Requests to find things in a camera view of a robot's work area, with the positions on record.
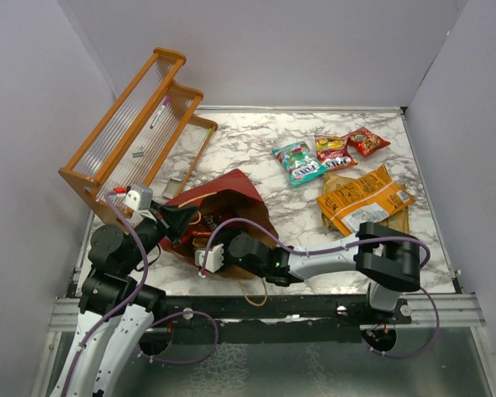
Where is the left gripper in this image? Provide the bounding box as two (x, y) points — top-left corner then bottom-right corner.
(122, 198), (198, 273)

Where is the red Doritos chips bag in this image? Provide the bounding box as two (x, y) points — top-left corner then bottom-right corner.
(181, 211), (235, 249)

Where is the red paper bag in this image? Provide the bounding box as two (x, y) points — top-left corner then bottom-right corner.
(160, 169), (279, 282)

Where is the teal Fox's candy bag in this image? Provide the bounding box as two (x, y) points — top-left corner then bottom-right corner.
(272, 141), (327, 187)

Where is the orange Nutter snack bag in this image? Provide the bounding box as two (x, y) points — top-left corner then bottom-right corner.
(317, 165), (415, 236)

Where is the orange Fox's fruits candy bag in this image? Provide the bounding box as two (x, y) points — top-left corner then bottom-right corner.
(315, 134), (358, 171)

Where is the gold crispy chips bag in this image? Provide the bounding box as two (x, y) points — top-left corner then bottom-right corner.
(322, 172), (410, 234)

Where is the red snack packet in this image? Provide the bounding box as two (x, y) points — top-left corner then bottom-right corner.
(348, 127), (390, 158)

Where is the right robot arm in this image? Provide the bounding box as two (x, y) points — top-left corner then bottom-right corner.
(225, 222), (430, 323)

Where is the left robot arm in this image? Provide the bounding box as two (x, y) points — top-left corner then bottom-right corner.
(51, 203), (198, 396)

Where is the grey flat card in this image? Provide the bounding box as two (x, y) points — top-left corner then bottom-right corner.
(162, 178), (183, 199)

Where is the wooden tiered rack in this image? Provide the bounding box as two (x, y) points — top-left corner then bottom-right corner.
(59, 48), (217, 225)

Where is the pink marker pen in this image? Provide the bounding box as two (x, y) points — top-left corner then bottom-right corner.
(150, 96), (170, 129)

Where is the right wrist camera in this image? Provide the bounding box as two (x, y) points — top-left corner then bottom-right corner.
(194, 244), (224, 278)

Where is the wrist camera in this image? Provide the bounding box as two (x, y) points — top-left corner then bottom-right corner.
(113, 184), (155, 219)
(194, 244), (224, 278)

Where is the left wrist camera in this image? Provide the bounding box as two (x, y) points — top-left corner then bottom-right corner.
(113, 184), (155, 219)

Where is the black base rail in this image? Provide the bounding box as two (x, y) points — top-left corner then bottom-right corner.
(161, 294), (411, 344)

